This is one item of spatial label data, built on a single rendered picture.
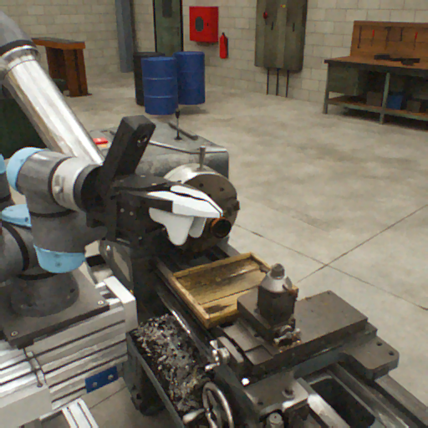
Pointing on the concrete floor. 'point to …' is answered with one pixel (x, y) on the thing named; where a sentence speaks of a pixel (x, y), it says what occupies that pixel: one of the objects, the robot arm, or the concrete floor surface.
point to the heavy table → (66, 63)
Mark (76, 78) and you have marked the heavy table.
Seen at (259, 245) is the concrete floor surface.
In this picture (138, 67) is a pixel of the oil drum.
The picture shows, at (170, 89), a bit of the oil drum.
